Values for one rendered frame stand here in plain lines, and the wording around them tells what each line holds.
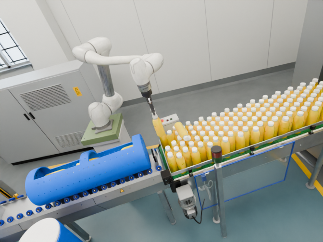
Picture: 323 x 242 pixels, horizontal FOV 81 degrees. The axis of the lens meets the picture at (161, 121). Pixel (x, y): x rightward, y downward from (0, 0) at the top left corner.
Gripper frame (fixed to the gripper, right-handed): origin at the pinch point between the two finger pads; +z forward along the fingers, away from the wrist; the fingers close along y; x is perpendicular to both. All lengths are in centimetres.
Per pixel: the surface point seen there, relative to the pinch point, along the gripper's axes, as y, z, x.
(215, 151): 45, 10, 27
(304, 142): 30, 55, 107
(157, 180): 20, 49, -15
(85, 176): 19, 18, -61
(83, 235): 1, 117, -115
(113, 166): 19.1, 18.5, -40.0
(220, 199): 45, 64, 26
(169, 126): -17.1, 30.3, 9.6
